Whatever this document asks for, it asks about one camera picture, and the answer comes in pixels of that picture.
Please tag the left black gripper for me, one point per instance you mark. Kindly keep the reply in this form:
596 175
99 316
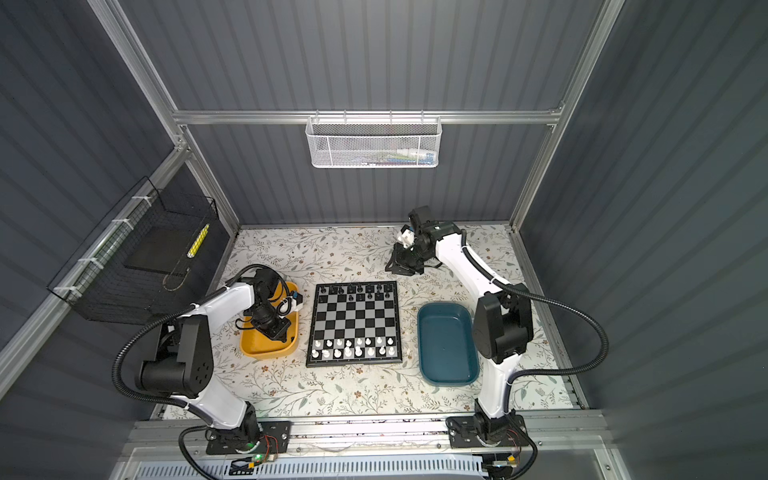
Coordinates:
275 333

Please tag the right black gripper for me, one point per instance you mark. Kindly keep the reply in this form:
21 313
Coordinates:
399 265

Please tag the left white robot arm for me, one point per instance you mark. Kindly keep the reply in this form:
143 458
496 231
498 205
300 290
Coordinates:
181 372

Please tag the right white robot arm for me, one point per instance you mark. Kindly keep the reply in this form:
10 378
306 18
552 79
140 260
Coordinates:
502 325

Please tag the black white chess board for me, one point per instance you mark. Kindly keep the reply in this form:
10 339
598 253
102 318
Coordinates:
355 323

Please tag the yellow plastic tray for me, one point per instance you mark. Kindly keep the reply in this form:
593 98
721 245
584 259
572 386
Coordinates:
256 345

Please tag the yellow marker pen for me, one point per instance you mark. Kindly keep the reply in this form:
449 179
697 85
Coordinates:
198 241

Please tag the markers in white basket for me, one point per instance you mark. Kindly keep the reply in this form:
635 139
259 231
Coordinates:
408 157

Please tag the teal plastic tray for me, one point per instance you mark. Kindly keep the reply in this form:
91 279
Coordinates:
447 354

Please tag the black foam pad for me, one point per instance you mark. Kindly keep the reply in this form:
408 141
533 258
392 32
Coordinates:
162 250

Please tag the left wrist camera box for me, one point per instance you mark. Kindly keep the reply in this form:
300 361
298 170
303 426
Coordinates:
292 303

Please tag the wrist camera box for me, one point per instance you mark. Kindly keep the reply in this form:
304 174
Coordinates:
415 233
292 303

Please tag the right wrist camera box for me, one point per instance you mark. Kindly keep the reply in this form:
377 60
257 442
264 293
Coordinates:
415 233

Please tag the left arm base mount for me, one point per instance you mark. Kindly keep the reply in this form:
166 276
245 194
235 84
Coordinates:
267 437

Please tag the black wire mesh basket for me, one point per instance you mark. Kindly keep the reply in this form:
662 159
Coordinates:
97 286

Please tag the white wire mesh basket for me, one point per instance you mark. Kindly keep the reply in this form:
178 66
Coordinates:
339 145

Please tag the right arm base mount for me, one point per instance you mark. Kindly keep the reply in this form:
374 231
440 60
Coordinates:
476 431

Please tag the aluminium front rail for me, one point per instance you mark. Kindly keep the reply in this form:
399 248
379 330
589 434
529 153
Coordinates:
380 434

